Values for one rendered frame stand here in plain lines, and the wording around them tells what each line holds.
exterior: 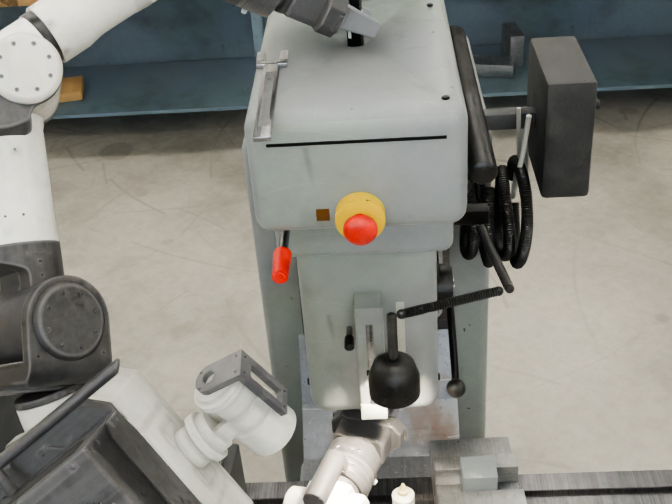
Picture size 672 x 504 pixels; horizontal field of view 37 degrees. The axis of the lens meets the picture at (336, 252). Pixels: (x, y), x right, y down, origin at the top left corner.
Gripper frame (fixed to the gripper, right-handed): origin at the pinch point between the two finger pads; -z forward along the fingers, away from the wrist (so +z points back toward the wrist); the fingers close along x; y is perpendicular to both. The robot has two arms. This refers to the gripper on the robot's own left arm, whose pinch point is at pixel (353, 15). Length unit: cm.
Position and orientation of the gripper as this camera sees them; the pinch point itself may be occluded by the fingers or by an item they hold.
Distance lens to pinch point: 132.4
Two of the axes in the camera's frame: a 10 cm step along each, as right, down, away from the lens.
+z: -8.8, -2.7, -4.0
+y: 4.3, -8.1, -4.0
